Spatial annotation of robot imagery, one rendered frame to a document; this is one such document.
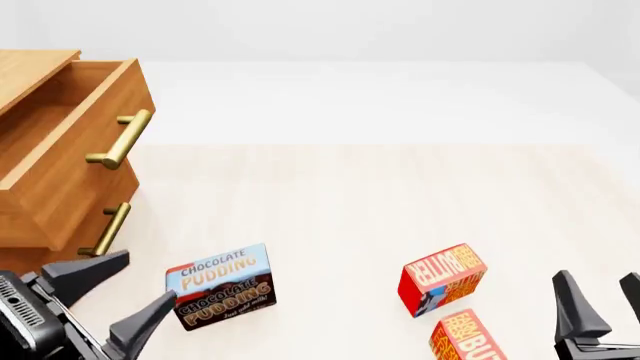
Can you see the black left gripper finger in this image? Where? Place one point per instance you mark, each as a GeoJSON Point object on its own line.
{"type": "Point", "coordinates": [85, 275]}
{"type": "Point", "coordinates": [140, 326]}

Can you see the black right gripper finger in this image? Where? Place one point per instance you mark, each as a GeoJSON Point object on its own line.
{"type": "Point", "coordinates": [632, 296]}
{"type": "Point", "coordinates": [580, 311]}

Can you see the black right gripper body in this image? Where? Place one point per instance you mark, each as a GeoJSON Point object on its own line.
{"type": "Point", "coordinates": [595, 348]}

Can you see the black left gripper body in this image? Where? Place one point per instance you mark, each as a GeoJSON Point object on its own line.
{"type": "Point", "coordinates": [30, 318]}

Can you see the closed wooden drawer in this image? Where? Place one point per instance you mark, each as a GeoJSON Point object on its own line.
{"type": "Point", "coordinates": [82, 219]}

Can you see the open wooden drawer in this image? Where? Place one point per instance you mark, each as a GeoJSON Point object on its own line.
{"type": "Point", "coordinates": [75, 165]}

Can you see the wooden cabinet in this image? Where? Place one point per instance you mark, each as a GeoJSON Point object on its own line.
{"type": "Point", "coordinates": [30, 69]}

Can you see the chocolate pudding box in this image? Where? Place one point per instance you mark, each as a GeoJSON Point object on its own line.
{"type": "Point", "coordinates": [222, 287]}

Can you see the red butter box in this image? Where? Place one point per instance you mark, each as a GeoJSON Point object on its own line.
{"type": "Point", "coordinates": [440, 279]}
{"type": "Point", "coordinates": [467, 335]}

